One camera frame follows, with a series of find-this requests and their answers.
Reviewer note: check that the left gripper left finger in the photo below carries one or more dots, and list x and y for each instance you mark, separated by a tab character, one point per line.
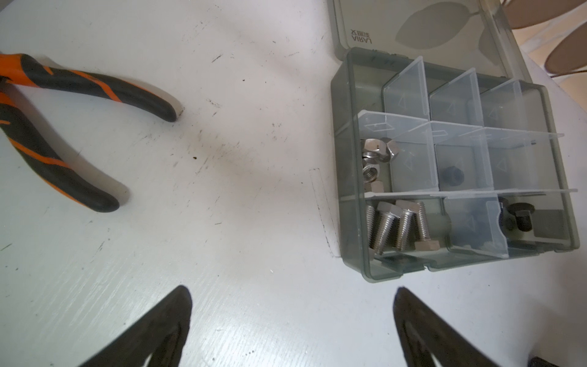
157	339

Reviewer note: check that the black hex bolt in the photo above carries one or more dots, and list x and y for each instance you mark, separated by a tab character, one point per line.
523	215

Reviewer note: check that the grey plastic organizer box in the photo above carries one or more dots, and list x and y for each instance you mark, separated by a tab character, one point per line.
446	80

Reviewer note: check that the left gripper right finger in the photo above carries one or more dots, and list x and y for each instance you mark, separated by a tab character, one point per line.
427	339

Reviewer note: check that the black hex nut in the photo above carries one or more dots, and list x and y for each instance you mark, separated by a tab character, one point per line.
539	362
453	176

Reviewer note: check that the silver hex nut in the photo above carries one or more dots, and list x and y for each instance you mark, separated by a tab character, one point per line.
370	172
376	186
375	150
392	148

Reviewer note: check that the silver hex bolt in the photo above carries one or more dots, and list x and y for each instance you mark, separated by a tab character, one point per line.
424	242
388	214
404	229
370	215

